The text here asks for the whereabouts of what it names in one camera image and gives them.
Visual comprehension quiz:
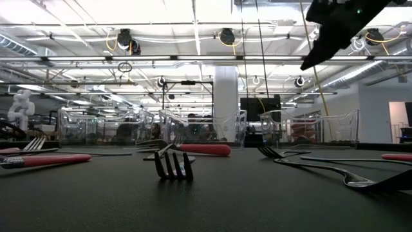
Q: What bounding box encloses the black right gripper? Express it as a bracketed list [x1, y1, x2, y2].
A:
[299, 0, 402, 72]

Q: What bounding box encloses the iridescent rainbow fork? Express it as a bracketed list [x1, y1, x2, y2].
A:
[299, 155, 412, 167]
[153, 150, 195, 182]

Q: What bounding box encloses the clear plastic bin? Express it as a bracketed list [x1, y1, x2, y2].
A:
[259, 109, 360, 149]
[57, 108, 155, 148]
[158, 108, 248, 150]

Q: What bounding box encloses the black monitor screen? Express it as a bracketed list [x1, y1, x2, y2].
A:
[239, 96, 282, 122]

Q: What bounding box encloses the white building column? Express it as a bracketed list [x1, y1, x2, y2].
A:
[213, 66, 239, 142]

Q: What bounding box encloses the long ceiling light bar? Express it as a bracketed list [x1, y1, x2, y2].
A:
[0, 55, 412, 62]

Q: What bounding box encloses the person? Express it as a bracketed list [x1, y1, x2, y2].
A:
[185, 112, 217, 142]

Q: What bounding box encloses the black table mat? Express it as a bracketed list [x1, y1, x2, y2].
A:
[0, 146, 412, 232]

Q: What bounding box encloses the white robot figure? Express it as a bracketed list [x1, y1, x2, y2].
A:
[6, 89, 35, 131]

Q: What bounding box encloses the silver ventilation duct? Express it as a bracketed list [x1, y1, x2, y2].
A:
[321, 59, 412, 91]

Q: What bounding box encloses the yellow cable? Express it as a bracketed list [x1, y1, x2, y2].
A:
[299, 0, 334, 142]

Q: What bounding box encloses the thin black hanging cable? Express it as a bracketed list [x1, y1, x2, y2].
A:
[239, 0, 249, 97]

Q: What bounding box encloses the pink-handled silver fork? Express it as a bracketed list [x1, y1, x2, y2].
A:
[135, 139, 232, 157]
[381, 153, 412, 162]
[0, 153, 93, 170]
[0, 137, 59, 155]

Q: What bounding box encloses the black metal frame rig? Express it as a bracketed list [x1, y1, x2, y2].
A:
[162, 80, 214, 130]

